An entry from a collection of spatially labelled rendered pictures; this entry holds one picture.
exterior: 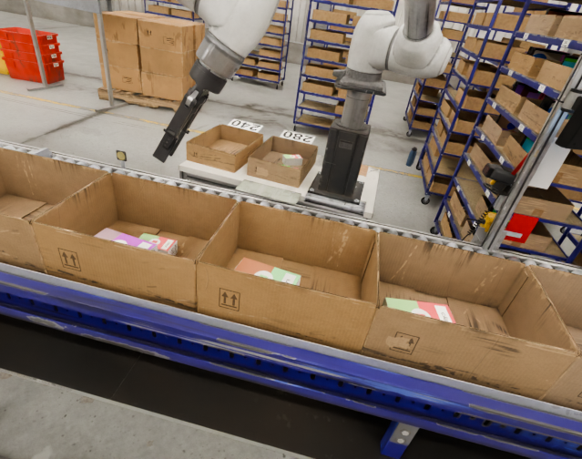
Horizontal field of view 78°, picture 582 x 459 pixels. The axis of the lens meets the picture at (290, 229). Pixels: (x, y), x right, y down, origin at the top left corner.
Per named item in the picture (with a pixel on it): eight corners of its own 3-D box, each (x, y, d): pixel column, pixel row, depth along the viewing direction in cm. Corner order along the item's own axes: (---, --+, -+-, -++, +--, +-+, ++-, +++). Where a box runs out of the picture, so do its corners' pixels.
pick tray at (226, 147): (262, 150, 214) (264, 134, 208) (234, 173, 182) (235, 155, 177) (219, 139, 219) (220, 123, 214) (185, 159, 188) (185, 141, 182)
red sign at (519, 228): (524, 242, 155) (538, 218, 148) (525, 244, 154) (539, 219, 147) (485, 235, 156) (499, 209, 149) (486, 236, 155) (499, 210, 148)
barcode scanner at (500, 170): (473, 181, 150) (487, 159, 144) (500, 191, 150) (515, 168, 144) (477, 188, 145) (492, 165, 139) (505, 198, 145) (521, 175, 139)
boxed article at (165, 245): (133, 243, 97) (135, 256, 99) (168, 251, 96) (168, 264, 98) (143, 232, 101) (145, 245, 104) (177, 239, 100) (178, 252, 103)
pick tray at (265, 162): (315, 162, 209) (319, 146, 204) (299, 188, 178) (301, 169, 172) (270, 151, 214) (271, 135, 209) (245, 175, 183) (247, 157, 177)
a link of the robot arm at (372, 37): (354, 62, 162) (366, 5, 148) (393, 71, 155) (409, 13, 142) (340, 66, 150) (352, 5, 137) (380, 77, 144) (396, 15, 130)
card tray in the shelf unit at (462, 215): (449, 200, 287) (454, 189, 282) (487, 209, 285) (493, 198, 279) (459, 226, 254) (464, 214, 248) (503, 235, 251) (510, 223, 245)
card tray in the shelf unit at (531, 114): (516, 117, 203) (525, 98, 198) (572, 127, 200) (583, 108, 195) (545, 137, 170) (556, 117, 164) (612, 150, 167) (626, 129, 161)
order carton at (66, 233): (237, 248, 109) (239, 199, 100) (196, 317, 85) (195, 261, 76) (117, 220, 113) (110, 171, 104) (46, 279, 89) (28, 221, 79)
